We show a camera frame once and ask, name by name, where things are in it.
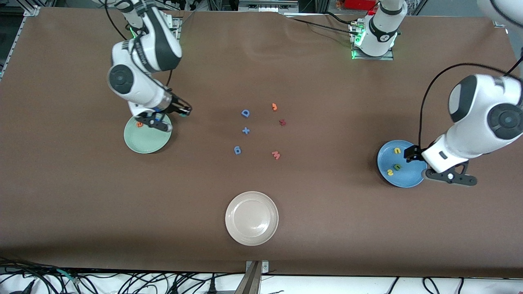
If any grey metal frame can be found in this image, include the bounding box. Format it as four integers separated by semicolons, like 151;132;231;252
238;0;299;13

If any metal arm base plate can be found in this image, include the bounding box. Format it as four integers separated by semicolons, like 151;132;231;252
351;20;395;61
163;11;182;41

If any blue plate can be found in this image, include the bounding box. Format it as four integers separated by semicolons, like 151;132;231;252
377;140;428;188

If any red box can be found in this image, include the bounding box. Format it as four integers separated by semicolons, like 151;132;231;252
344;0;378;11

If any aluminium profile beam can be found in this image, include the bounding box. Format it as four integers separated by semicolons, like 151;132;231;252
234;261;262;294

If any black cable on table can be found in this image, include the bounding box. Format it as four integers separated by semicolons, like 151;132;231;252
282;11;358;37

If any teal floor cable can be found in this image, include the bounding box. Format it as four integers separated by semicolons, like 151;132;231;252
56;268;79;285

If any brown table mat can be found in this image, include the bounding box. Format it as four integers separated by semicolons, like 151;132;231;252
0;6;523;279

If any metal bracket with screw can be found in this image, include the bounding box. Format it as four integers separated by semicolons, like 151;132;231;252
245;260;269;273

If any light green plate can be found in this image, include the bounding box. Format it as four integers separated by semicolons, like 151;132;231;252
124;114;172;154

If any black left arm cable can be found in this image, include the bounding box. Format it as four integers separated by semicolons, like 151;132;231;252
418;62;523;147

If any beige plate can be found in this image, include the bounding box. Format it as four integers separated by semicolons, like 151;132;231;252
225;191;279;246

